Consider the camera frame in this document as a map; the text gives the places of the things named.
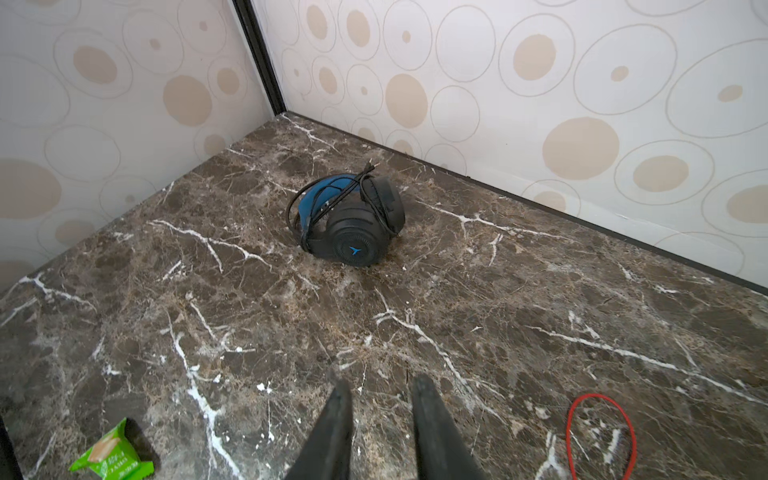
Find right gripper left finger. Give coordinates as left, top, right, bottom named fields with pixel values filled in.
left=285, top=380, right=354, bottom=480

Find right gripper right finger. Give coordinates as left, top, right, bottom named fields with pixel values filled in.
left=411, top=374, right=485, bottom=480

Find red headphone cable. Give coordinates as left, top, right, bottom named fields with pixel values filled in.
left=565, top=392, right=638, bottom=480

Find black blue headphones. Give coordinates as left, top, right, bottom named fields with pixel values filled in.
left=284, top=162, right=406, bottom=267

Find green snack packet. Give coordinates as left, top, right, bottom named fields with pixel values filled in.
left=69, top=418, right=155, bottom=480

